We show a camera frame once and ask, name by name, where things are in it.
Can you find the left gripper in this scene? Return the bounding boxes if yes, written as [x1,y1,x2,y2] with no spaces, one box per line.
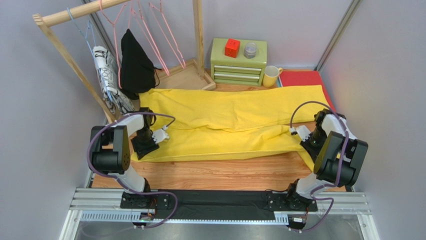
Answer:
[130,127,160,160]

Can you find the yellow trousers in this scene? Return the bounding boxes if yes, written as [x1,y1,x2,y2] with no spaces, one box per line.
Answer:
[140,85,328,169]

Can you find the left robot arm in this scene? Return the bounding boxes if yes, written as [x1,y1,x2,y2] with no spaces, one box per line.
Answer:
[88,107,160,193]

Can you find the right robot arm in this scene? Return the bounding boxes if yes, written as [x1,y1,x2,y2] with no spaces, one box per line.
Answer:
[284,109,369,211]

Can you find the white patterned garment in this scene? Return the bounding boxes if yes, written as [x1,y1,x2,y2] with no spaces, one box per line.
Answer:
[92,46,135,115]

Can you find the red folder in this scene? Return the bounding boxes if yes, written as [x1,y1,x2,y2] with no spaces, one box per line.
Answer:
[277,70,336,110]

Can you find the black garment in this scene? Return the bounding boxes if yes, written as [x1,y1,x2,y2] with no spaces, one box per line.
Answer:
[120,29,160,100]

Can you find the black base cloth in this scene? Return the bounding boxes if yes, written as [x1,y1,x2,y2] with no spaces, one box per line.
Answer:
[119,189,319,221]

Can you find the yellow mug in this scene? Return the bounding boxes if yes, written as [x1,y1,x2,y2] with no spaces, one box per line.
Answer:
[262,65,283,88]

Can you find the wooden clothes rack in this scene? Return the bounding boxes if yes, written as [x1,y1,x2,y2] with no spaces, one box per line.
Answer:
[32,0,216,122]

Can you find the green mini drawer chest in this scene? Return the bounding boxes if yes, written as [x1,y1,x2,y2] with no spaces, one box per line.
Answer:
[210,38,268,87]

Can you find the red cube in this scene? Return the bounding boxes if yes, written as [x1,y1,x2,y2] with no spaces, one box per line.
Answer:
[224,38,241,58]

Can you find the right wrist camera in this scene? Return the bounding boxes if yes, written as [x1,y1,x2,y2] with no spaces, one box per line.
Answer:
[289,125,311,142]

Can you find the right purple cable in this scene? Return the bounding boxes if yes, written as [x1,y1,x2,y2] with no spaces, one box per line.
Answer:
[288,101,350,233]

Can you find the purple cable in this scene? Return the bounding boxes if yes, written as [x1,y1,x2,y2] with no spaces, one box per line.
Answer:
[288,101,350,233]
[86,111,179,230]

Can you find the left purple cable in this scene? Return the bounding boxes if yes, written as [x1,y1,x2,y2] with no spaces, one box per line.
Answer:
[86,111,179,230]

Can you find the aluminium base frame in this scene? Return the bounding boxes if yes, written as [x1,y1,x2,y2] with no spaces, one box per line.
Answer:
[60,188,379,240]

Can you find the blue wire hanger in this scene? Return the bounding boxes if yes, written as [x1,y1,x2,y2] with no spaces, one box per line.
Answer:
[67,8,118,106]

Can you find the pink wire hanger right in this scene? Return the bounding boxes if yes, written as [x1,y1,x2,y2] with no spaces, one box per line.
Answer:
[148,0,187,69]

